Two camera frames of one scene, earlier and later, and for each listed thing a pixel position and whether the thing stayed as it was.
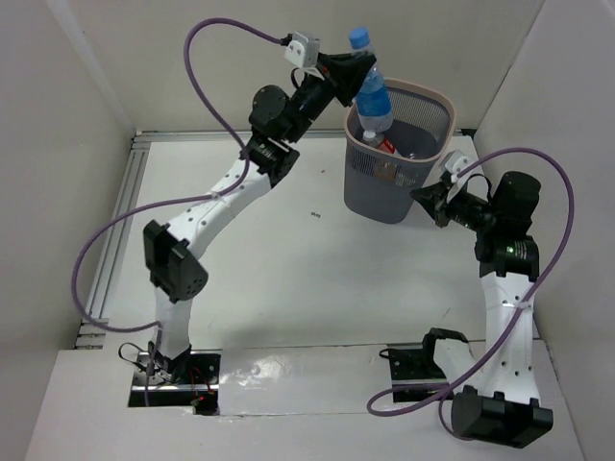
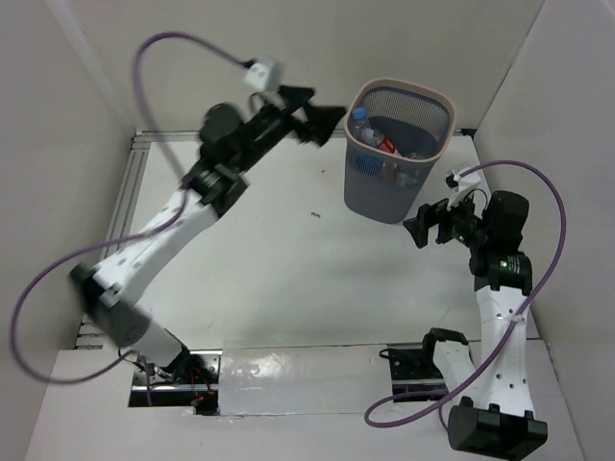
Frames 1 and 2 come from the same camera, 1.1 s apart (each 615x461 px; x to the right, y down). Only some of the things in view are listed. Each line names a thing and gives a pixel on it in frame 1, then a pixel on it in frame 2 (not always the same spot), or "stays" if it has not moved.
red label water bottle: (387, 146) stays
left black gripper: (333, 77) to (298, 117)
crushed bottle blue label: (372, 102) to (361, 127)
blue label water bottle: (370, 136) to (414, 155)
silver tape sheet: (324, 379) stays
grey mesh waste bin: (381, 169) stays
